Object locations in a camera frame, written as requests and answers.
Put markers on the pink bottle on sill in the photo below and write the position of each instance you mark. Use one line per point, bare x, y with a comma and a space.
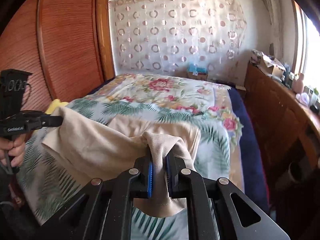
298, 85

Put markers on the open cardboard box on cabinet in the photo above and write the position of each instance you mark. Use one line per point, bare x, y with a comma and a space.
271, 66

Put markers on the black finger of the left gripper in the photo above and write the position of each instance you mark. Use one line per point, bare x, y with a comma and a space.
51, 121

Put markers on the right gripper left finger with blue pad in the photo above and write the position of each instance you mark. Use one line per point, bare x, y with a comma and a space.
142, 186

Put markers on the sheer circle pattern curtain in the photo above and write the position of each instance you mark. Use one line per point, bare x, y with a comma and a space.
169, 36

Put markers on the palm leaf print blanket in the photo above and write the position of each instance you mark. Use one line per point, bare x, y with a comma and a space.
47, 185

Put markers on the person's left hand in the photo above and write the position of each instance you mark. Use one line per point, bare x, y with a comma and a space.
15, 149

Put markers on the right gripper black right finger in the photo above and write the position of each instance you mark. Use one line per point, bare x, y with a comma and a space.
174, 165

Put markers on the beige printed t-shirt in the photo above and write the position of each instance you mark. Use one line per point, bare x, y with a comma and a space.
88, 149

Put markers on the window with wooden frame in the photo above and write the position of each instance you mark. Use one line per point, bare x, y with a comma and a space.
306, 57

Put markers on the wooden louvered wardrobe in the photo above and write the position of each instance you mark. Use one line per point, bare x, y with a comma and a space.
64, 44

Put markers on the wooden low cabinet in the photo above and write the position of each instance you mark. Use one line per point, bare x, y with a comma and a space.
285, 129

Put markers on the yellow Pikachu plush toy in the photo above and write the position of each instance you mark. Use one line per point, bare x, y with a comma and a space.
54, 104

